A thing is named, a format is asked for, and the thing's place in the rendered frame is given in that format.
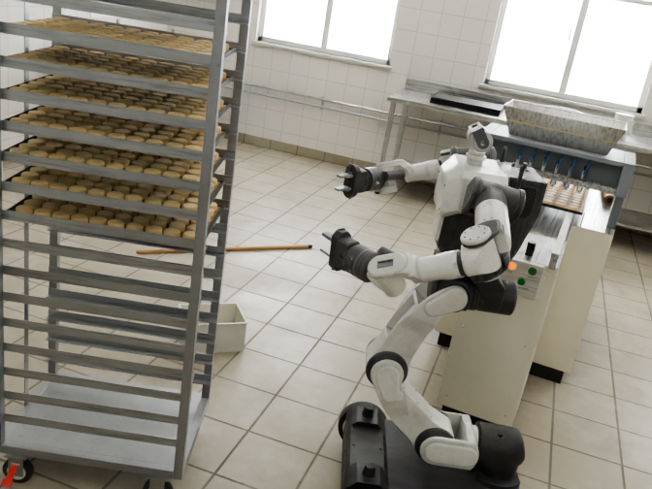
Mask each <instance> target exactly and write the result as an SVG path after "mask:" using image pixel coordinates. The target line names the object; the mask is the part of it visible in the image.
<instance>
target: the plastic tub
mask: <svg viewBox="0 0 652 489"><path fill-rule="evenodd" d="M179 308H183V309H188V304H179ZM200 311H207V312H211V303H209V304H200ZM246 324H248V323H247V321H246V319H245V316H244V314H243V312H242V310H241V308H240V306H239V305H238V303H220V306H219V315H218V323H217V332H216V342H215V351H214V353H218V352H237V351H244V344H245V329H246ZM198 325H200V326H199V329H198V331H197V332H201V333H208V331H209V323H207V322H200V321H199V323H198ZM196 350H197V353H206V350H207V344H206V343H199V342H196Z"/></svg>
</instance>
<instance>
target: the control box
mask: <svg viewBox="0 0 652 489"><path fill-rule="evenodd" d="M510 262H514V263H515V264H516V268H515V269H514V270H511V269H510V268H507V270H506V271H504V272H503V273H502V274H501V275H500V279H501V280H506V281H512V282H515V283H516V285H517V290H518V295H521V296H524V297H528V298H531V299H536V297H537V294H538V289H539V286H540V282H541V279H542V275H543V272H544V268H545V265H541V264H538V263H535V262H531V261H527V260H524V259H520V258H516V257H513V258H512V259H511V261H510ZM510 262H509V263H510ZM530 268H535V269H536V270H537V273H536V274H535V275H534V276H531V275H530V274H529V273H528V271H529V269H530ZM521 277H522V278H524V279H525V284H524V285H519V284H518V283H517V280H518V279H519V278H521Z"/></svg>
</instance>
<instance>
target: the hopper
mask: <svg viewBox="0 0 652 489"><path fill-rule="evenodd" d="M504 108H505V117H506V122H507V128H508V133H509V134H510V135H514V136H519V137H523V138H528V139H532V140H537V141H541V142H546V143H549V144H554V145H558V146H563V147H571V148H576V149H580V150H585V151H589V152H594V153H597V154H602V155H608V154H609V153H610V151H611V150H612V149H613V148H614V146H615V145H616V144H617V143H618V141H619V140H620V139H621V137H622V136H623V135H624V134H625V132H626V131H627V125H628V122H623V121H618V120H613V119H609V118H604V117H599V116H594V115H589V114H581V113H576V112H571V111H566V110H562V109H557V108H552V107H547V106H543V105H538V104H533V103H528V102H523V101H519V100H514V99H512V100H511V101H509V102H507V103H506V104H504Z"/></svg>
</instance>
